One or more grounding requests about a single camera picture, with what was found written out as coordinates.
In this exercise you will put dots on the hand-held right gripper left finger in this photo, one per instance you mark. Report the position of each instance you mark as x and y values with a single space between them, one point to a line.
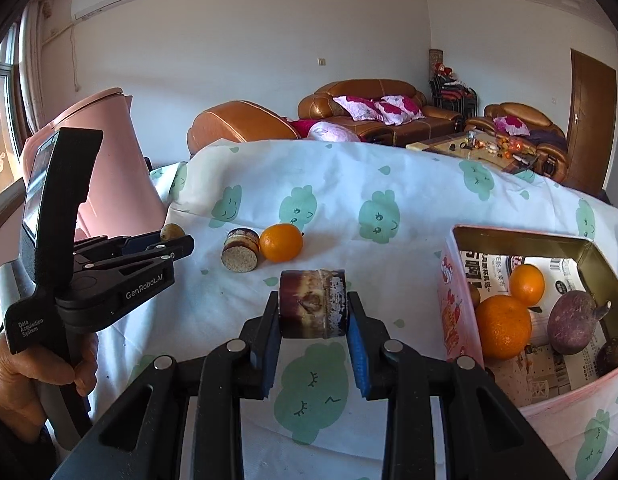
269 345

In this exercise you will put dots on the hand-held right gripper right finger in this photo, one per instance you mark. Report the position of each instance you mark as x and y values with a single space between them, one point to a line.
357 350

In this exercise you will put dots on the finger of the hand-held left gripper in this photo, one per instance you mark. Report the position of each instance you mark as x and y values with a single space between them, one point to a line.
154 254
136 242

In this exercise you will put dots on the brown cake roll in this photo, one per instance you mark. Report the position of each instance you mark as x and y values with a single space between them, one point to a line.
241 252
309 305

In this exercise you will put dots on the pink tin box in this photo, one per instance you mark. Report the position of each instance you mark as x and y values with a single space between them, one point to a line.
454 310

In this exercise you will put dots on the small orange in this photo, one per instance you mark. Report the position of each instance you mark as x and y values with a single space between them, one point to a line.
527 284

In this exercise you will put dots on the purple sweet potato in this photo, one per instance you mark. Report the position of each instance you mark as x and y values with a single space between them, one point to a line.
574 322

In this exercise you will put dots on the small dark sweet potato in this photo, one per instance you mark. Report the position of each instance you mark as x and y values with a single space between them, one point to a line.
611 357

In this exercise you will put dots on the person's left forearm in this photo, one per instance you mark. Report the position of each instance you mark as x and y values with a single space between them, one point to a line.
14 450

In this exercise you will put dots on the person's left hand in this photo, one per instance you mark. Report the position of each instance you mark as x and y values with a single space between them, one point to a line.
24 380

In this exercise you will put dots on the pink electric kettle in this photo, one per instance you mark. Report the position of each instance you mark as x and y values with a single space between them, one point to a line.
114 160

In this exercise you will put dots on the brown cake roll on table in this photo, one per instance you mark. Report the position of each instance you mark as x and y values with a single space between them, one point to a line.
241 252

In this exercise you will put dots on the brown leather armchair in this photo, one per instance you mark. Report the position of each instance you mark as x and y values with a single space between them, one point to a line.
239 122
529 110

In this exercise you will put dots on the cloud-print tablecloth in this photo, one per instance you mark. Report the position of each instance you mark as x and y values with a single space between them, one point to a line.
389 190

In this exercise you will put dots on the printed paper liner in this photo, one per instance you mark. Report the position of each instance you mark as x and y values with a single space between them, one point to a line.
554 375

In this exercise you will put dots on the beige curtain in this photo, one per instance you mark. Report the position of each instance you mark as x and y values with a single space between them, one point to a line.
36 65

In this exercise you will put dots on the pale pink floral pillow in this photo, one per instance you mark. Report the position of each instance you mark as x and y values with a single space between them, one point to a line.
334 132

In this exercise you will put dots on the wooden coffee table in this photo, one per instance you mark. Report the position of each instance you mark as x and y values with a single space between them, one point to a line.
449 147

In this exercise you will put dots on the long brown leather sofa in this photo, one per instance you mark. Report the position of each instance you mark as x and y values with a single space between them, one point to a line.
369 87

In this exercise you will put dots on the stack of black chairs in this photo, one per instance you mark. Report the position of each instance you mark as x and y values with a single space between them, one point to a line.
454 97

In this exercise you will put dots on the purple blanket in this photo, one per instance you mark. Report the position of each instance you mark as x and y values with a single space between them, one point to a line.
549 135

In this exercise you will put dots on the red plush toy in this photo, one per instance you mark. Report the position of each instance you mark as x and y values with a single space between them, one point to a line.
446 70

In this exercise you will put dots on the tall patterned vase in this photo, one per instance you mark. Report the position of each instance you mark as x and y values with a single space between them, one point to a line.
435 62

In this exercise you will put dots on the brown wooden door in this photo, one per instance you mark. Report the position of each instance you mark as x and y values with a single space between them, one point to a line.
591 120

